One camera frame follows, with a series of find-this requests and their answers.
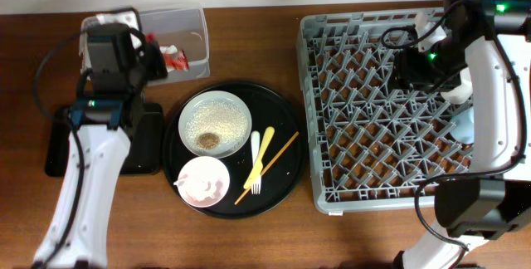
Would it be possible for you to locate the white plastic cup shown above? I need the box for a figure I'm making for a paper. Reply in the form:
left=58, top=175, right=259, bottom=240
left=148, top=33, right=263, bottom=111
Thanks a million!
left=441, top=68, right=473, bottom=105

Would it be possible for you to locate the red snack wrapper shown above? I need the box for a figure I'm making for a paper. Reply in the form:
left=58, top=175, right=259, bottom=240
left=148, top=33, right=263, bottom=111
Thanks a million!
left=146, top=33, right=190, bottom=72

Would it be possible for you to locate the light blue cup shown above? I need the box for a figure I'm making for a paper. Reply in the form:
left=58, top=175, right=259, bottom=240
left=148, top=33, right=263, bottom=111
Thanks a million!
left=450, top=107, right=475, bottom=144

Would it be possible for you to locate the small white tissue piece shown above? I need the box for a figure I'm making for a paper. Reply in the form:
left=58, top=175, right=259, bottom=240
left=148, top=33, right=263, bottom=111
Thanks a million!
left=173, top=175, right=225, bottom=202

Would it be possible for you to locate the pink bowl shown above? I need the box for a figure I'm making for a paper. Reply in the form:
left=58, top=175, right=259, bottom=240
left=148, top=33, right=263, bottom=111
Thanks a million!
left=175, top=156, right=231, bottom=208

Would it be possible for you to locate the white napkin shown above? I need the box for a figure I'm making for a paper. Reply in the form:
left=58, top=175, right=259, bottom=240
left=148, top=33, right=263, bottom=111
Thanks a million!
left=94, top=10, right=142, bottom=36

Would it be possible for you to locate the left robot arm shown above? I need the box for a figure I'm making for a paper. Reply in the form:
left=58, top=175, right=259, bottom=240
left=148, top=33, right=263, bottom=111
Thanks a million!
left=32, top=7, right=168, bottom=268

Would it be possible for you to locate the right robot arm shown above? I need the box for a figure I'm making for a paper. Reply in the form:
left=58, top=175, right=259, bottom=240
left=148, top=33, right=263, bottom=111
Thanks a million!
left=392, top=0, right=530, bottom=268

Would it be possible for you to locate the clear plastic waste bin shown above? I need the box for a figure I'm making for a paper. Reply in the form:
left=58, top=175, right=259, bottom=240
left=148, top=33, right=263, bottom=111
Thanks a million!
left=81, top=4, right=210, bottom=86

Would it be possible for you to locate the grey dishwasher rack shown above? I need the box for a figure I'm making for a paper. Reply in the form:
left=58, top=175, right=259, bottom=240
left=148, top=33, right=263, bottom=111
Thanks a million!
left=297, top=7, right=483, bottom=215

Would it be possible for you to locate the black rectangular tray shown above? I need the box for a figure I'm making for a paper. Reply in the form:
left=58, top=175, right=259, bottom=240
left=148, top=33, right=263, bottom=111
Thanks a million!
left=44, top=103, right=164, bottom=178

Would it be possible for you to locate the grey plate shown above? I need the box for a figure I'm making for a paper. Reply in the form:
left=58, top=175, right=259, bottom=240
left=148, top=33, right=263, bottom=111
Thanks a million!
left=178, top=90, right=252, bottom=159

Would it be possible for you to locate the brown food patty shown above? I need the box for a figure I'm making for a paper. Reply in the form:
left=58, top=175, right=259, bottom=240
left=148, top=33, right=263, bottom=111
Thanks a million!
left=197, top=132, right=221, bottom=150

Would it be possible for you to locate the white rice pile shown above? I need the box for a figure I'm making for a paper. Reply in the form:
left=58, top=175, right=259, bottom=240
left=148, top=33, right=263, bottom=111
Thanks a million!
left=183, top=101, right=249, bottom=149

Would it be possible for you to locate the wooden chopstick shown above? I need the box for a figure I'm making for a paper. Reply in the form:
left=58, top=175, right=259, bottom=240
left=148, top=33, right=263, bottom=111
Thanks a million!
left=234, top=127, right=300, bottom=205

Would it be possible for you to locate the yellow plastic knife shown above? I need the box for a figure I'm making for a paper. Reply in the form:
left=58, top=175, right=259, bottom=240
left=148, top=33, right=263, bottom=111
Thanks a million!
left=244, top=126, right=275, bottom=194

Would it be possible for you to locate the white plastic fork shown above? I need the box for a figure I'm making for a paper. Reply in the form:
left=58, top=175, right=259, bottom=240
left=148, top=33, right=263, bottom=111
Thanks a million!
left=251, top=130, right=261, bottom=195

